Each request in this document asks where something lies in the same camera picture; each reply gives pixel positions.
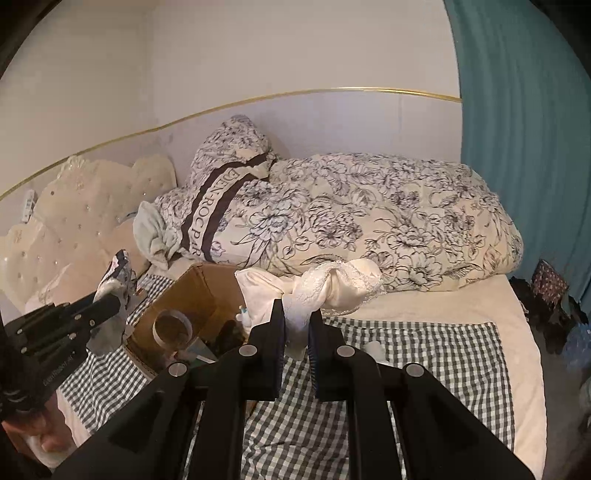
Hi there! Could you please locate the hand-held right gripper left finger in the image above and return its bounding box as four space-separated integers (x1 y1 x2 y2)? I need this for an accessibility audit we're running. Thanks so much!
51 299 286 480

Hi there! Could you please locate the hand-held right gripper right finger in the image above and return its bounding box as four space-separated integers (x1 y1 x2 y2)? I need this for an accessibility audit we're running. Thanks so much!
308 308 532 480

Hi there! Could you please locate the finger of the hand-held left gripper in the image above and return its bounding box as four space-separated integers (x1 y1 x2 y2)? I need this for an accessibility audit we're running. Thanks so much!
14 318 100 358
9 292 124 325

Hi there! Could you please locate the white packet with red label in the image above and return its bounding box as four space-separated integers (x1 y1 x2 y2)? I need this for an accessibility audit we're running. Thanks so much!
95 249 139 308

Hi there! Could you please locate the cream knotted cloth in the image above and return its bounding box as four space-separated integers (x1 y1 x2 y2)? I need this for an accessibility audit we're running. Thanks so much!
235 258 386 361

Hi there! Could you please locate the brown cardboard box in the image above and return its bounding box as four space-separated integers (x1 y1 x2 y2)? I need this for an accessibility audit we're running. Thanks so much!
124 263 259 381

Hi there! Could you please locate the clear tape roll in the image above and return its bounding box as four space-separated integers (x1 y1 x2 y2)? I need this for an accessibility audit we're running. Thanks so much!
154 310 194 354

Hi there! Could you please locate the person's left hand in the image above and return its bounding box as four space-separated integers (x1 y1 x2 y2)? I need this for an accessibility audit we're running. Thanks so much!
7 401 77 469

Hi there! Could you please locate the cream tufted headboard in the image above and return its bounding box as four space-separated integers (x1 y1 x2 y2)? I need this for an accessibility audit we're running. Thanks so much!
0 154 178 315

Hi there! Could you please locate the light green towel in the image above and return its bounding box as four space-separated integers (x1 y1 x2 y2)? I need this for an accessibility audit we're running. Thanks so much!
133 200 185 271

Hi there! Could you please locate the green checked cloth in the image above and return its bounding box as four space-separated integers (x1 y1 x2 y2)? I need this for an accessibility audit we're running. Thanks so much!
58 272 515 480

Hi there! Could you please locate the floral duvet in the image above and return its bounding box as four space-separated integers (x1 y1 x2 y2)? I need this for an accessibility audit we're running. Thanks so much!
222 152 525 294

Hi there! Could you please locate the floral pillow with dark stripe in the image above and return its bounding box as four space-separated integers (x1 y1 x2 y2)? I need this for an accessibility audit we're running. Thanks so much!
152 115 280 266

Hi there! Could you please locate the dark clothes pile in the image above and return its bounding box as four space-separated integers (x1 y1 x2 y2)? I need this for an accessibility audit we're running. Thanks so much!
510 277 578 356

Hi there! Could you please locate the dark patterned bag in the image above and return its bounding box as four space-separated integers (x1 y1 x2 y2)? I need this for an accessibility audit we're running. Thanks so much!
530 259 571 308

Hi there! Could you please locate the blue plastic bag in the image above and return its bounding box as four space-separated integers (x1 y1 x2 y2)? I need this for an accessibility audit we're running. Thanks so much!
564 322 591 367

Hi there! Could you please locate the teal curtain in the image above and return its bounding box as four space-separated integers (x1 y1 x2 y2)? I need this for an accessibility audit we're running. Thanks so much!
443 0 591 333

